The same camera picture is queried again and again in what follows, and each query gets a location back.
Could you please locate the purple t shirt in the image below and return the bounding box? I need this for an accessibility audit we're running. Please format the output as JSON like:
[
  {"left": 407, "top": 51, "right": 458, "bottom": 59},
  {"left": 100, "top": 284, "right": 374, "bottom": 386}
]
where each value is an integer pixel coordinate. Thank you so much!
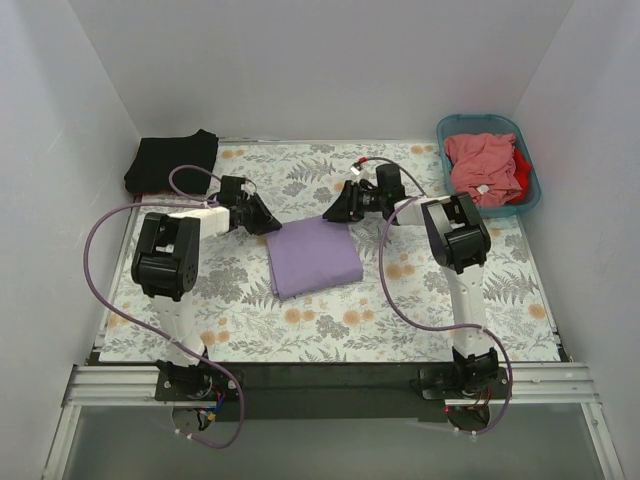
[{"left": 266, "top": 216, "right": 364, "bottom": 300}]

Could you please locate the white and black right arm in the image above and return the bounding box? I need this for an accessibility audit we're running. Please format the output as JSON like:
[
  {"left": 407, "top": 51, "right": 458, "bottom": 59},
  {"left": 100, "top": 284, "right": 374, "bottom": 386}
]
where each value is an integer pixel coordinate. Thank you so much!
[{"left": 322, "top": 158, "right": 499, "bottom": 394}]

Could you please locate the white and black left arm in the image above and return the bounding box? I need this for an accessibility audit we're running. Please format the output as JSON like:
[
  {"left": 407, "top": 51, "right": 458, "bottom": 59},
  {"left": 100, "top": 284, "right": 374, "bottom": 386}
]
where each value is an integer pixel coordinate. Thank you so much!
[{"left": 131, "top": 176, "right": 282, "bottom": 399}]

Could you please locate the floral patterned table mat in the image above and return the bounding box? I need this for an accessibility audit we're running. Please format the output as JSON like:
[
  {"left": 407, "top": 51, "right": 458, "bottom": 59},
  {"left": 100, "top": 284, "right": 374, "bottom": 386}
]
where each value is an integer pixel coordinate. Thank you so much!
[{"left": 94, "top": 142, "right": 560, "bottom": 364}]

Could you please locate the folded black t shirt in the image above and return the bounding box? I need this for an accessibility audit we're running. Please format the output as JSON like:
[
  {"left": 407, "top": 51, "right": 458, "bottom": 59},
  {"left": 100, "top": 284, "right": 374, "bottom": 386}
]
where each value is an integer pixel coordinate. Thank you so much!
[{"left": 124, "top": 129, "right": 219, "bottom": 195}]

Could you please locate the pink crumpled t shirt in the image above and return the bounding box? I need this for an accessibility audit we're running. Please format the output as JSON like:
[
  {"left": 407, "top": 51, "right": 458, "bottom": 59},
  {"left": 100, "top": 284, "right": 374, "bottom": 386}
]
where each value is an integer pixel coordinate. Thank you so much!
[{"left": 444, "top": 133, "right": 520, "bottom": 208}]

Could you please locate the teal plastic laundry basket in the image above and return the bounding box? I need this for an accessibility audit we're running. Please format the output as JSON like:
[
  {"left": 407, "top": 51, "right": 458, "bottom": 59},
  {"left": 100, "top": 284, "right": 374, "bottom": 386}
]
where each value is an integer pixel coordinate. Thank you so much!
[{"left": 436, "top": 114, "right": 541, "bottom": 218}]

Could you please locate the red crumpled t shirt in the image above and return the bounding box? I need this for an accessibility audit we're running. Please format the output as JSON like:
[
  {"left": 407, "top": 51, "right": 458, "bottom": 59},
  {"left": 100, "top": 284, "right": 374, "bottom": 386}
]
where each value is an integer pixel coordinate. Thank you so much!
[{"left": 508, "top": 148, "right": 532, "bottom": 205}]

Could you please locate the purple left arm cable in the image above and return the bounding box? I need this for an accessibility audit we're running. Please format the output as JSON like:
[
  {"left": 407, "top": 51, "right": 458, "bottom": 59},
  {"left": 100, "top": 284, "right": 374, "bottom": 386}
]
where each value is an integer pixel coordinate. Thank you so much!
[{"left": 82, "top": 164, "right": 247, "bottom": 450}]

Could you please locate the black robot base mount plate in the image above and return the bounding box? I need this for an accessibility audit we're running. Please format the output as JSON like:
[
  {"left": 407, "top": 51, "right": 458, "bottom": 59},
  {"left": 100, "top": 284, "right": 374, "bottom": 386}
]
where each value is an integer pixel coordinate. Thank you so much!
[{"left": 155, "top": 361, "right": 507, "bottom": 422}]

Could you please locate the aluminium front rail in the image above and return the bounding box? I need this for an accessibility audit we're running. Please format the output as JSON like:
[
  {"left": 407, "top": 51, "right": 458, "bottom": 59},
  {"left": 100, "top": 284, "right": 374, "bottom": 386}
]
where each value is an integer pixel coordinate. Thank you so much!
[{"left": 63, "top": 362, "right": 600, "bottom": 407}]

